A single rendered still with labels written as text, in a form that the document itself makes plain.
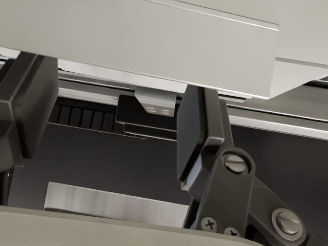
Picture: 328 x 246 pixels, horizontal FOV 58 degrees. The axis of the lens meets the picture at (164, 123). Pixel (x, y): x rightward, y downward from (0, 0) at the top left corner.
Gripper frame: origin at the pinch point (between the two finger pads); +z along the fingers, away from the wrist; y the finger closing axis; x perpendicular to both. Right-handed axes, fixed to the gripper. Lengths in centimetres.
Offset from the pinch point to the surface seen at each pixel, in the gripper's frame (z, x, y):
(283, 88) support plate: 4.3, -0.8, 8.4
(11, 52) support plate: 7.4, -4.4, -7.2
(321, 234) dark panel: 21, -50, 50
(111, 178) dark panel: 30, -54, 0
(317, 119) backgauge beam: 23.1, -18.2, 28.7
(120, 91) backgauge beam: 26.4, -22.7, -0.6
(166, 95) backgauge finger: 10.4, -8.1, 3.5
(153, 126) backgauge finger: 18.6, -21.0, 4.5
